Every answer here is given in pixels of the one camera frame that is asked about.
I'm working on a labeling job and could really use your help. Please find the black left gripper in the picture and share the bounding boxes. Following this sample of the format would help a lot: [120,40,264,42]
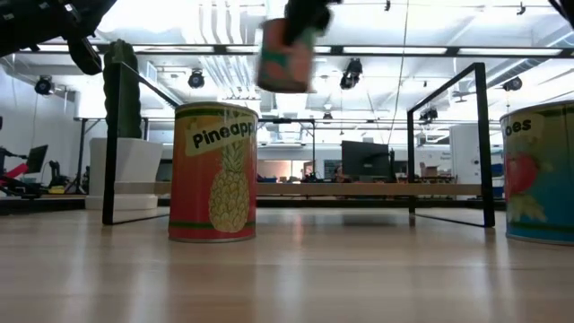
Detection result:
[283,0,343,46]

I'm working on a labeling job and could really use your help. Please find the short mandarin oranges tin can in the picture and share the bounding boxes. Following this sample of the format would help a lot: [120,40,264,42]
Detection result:
[256,17,316,94]

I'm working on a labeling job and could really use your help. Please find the wooden shelf black metal frame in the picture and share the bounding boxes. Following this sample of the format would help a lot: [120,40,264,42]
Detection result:
[101,61,497,229]

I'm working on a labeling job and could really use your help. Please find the pineapple label tin can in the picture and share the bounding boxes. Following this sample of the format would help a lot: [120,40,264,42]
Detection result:
[168,100,260,244]

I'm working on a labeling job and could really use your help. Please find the blue tomatoes label tin can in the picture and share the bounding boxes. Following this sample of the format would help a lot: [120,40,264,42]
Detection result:
[499,100,574,247]

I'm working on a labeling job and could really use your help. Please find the small monitor on arm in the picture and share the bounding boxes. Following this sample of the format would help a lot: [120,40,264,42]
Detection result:
[24,144,49,175]

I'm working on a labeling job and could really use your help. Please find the black overhead light beam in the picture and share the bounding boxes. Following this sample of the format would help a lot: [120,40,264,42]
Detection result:
[0,42,574,59]

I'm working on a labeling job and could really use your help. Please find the dark computer monitor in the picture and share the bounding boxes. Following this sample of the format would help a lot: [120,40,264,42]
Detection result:
[341,140,390,183]

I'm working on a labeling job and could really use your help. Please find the green cactus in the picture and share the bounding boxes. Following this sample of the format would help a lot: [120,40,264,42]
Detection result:
[102,39,144,139]

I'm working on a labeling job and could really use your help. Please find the cardboard box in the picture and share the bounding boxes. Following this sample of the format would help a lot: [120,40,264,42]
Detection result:
[419,161,441,179]

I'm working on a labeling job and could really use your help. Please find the white cabinet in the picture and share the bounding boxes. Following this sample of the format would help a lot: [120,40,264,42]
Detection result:
[449,123,483,201]

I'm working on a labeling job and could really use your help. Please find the white plant pot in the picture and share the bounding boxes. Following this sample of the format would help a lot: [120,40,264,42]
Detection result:
[84,136,164,212]

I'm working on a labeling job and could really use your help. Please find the blue storage bins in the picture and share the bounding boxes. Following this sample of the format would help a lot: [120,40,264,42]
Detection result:
[491,163,506,198]

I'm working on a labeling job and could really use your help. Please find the red lever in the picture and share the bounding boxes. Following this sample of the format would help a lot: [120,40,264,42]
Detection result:
[0,162,30,189]

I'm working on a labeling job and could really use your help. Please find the black aluminium rig frame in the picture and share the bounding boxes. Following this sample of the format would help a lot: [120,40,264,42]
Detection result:
[0,196,574,212]

